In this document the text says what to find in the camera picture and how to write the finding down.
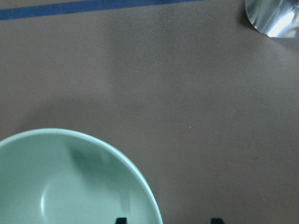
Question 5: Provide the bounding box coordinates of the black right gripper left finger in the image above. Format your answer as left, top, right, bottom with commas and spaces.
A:
115, 217, 127, 224

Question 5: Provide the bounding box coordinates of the light green bowl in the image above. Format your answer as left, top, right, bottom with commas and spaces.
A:
0, 128, 163, 224

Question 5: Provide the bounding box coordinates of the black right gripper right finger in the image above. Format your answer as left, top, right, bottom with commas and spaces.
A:
211, 217, 225, 224

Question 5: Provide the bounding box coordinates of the metal ice scoop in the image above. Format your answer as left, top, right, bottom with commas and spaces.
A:
245, 0, 299, 38

